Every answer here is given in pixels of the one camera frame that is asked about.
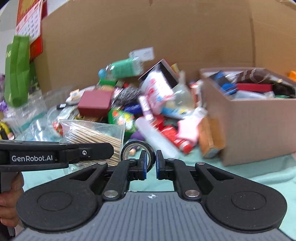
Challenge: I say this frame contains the flat red box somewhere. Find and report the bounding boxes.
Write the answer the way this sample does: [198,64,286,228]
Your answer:
[235,83,274,92]

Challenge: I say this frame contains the green covered desktop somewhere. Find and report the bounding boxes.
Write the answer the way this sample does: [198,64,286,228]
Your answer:
[22,148,296,237]

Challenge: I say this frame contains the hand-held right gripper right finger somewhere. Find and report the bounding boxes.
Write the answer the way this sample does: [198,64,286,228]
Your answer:
[156,150,234,201]

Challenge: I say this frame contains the orange brown carton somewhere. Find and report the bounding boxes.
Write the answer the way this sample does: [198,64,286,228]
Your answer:
[198,115,226,159]

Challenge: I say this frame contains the white paper label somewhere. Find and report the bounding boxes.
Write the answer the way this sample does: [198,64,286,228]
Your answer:
[129,47,154,62]

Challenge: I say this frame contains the bag of wooden sticks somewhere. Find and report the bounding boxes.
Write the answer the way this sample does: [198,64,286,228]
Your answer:
[59,119,126,167]

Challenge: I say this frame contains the red white small carton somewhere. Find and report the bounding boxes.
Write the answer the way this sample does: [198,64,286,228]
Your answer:
[189,79,204,108]

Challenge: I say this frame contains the red white tube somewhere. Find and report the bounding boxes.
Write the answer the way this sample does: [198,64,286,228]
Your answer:
[161,126,193,154]

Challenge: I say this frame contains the brown cardboard storage box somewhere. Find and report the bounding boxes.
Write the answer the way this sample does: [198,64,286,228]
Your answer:
[199,67,296,167]

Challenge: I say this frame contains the white pink tissue pack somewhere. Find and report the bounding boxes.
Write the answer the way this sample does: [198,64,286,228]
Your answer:
[141,69,174,115]

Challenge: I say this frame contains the yellow black toy figure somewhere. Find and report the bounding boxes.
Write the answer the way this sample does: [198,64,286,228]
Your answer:
[0,121,16,141]

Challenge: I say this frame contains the green paper bag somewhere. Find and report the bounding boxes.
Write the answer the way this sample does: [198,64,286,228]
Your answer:
[4,35,32,107]

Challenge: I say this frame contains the green plastic bottle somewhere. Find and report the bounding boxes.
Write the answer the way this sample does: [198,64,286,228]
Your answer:
[98,58,143,80]

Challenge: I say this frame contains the blue black packet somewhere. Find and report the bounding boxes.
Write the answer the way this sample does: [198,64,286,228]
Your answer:
[209,71,231,85]

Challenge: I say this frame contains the open black box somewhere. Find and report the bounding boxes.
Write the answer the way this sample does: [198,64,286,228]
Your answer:
[138,59,179,90]

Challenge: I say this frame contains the pink white slim tube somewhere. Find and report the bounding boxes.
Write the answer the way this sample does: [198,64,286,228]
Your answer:
[138,95,156,122]

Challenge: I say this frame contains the maroon square box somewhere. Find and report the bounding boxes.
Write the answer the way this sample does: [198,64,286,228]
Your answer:
[77,90,114,117]

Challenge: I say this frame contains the brown box with white stripes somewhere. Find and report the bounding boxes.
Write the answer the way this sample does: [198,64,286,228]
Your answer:
[233,69,281,84]

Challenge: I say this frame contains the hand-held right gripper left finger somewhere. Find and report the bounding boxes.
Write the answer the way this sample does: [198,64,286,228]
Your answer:
[67,151,147,201]

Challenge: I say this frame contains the large cardboard backdrop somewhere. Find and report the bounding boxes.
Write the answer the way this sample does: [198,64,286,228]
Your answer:
[34,0,296,94]

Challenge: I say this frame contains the green snack packet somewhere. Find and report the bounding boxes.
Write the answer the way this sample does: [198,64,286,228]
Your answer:
[108,108,136,133]

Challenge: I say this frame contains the black tape roll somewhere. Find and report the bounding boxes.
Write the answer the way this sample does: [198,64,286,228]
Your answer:
[121,139,158,173]

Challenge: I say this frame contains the crumpled clear bag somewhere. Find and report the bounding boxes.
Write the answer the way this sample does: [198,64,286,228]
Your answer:
[171,82,197,113]

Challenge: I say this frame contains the pink packet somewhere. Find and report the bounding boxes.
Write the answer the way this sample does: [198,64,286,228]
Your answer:
[177,115,202,145]

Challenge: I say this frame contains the red wall calendar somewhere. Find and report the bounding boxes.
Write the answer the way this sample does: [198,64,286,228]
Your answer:
[16,0,48,61]

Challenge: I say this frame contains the clear plastic bag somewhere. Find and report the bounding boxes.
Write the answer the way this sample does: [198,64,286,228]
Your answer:
[6,87,78,144]

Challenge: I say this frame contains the person's left hand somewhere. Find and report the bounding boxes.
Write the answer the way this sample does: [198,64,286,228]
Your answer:
[0,173,25,229]

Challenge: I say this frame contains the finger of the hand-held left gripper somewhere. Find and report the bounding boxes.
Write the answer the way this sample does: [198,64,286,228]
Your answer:
[67,142,114,164]

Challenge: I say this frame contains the steel wool scrubber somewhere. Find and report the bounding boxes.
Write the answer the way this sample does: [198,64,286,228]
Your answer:
[113,86,142,109]

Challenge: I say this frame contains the translucent white tube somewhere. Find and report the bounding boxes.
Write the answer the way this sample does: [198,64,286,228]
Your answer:
[135,116,182,158]

